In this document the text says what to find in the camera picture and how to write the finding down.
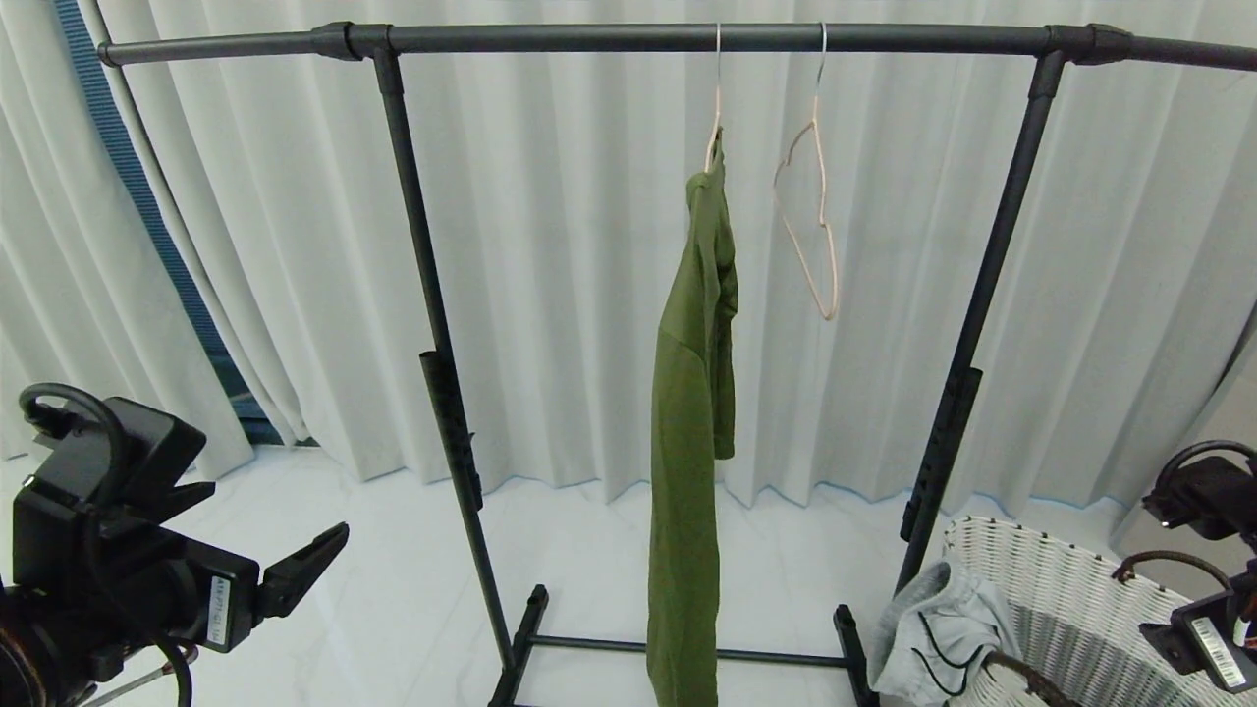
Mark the white laundry basket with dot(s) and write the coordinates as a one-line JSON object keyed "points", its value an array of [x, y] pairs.
{"points": [[1070, 609]]}

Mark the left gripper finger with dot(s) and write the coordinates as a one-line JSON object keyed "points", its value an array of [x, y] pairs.
{"points": [[300, 574], [187, 501]]}

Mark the white curtain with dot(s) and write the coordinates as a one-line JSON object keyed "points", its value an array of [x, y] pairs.
{"points": [[589, 295], [39, 245]]}

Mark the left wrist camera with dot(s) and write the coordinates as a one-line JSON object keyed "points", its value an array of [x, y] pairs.
{"points": [[118, 442]]}

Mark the green printed sleeveless shirt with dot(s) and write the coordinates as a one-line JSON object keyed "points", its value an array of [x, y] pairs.
{"points": [[687, 442]]}

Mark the pink clothes hanger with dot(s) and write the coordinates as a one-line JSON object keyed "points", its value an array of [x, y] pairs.
{"points": [[821, 201], [718, 108]]}

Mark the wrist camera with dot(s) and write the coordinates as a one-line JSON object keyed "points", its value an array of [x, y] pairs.
{"points": [[1208, 496], [118, 442]]}

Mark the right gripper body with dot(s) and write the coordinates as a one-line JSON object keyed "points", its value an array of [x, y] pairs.
{"points": [[1213, 648]]}

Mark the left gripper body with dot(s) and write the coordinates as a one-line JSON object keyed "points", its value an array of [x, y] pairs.
{"points": [[196, 599]]}

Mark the pale grey shorts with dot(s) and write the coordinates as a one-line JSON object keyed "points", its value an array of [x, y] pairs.
{"points": [[933, 628]]}

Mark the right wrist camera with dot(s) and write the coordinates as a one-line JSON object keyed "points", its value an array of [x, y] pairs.
{"points": [[1208, 496]]}

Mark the black clothes rack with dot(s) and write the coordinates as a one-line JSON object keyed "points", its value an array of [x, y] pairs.
{"points": [[687, 37]]}

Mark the window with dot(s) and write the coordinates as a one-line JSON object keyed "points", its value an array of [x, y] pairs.
{"points": [[120, 167]]}

